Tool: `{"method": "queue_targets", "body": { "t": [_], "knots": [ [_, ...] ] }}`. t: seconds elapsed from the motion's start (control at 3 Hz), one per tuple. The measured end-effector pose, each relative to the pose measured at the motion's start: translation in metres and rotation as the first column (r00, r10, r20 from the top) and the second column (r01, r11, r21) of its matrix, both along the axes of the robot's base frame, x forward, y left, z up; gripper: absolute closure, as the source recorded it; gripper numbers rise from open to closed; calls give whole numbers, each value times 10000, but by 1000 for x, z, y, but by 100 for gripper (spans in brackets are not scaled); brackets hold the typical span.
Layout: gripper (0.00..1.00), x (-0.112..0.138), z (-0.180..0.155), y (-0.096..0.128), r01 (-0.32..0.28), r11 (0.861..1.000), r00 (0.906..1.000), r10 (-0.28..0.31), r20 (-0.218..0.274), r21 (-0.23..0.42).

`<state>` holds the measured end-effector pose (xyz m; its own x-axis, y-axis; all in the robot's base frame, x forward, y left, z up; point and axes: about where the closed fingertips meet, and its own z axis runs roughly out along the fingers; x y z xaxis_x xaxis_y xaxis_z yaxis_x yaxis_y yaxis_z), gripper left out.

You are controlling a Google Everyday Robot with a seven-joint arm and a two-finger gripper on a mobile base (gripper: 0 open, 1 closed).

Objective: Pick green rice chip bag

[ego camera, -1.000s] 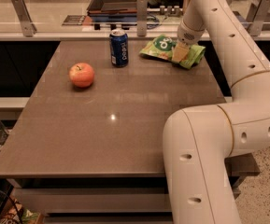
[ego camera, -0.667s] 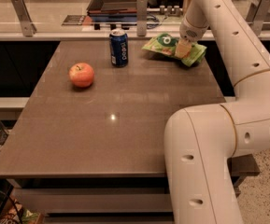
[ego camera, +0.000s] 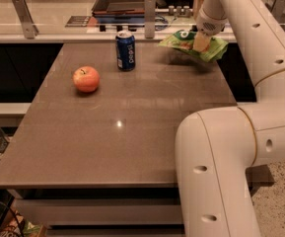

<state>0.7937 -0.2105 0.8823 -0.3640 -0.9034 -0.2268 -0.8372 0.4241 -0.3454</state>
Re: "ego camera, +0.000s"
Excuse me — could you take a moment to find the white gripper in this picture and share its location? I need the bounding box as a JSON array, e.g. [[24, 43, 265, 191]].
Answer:
[[193, 9, 228, 52]]

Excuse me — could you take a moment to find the green rice chip bag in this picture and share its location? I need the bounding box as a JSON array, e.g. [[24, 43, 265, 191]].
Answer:
[[159, 30, 228, 62]]

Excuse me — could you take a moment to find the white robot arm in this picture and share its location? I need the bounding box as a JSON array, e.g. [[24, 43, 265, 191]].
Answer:
[[175, 0, 285, 237]]

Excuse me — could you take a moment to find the colourful bag on floor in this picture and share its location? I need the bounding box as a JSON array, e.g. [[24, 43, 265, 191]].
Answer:
[[0, 210, 46, 237]]

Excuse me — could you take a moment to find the blue soda can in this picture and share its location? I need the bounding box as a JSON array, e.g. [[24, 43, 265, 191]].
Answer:
[[115, 31, 135, 71]]

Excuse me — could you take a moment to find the orange rimmed tray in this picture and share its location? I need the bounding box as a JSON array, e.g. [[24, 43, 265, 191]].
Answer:
[[92, 0, 145, 15]]

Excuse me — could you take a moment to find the red apple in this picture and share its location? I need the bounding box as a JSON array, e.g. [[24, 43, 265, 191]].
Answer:
[[73, 66, 100, 93]]

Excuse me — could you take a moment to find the glass railing panel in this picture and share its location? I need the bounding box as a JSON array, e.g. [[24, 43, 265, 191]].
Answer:
[[0, 0, 285, 30]]

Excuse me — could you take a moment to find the middle metal glass bracket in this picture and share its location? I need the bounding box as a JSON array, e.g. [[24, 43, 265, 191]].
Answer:
[[144, 0, 156, 39]]

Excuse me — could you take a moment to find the metal glass bracket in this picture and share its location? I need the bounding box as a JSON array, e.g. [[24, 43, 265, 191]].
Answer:
[[12, 0, 38, 40], [270, 0, 285, 31], [144, 0, 156, 39]]

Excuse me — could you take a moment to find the right metal glass bracket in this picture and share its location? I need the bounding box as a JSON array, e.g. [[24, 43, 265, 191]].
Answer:
[[270, 0, 285, 31]]

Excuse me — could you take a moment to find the left metal glass bracket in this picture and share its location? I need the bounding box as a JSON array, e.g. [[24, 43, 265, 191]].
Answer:
[[12, 0, 38, 40]]

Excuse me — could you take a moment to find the black cable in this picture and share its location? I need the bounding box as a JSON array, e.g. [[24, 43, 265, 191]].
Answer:
[[0, 195, 27, 237]]

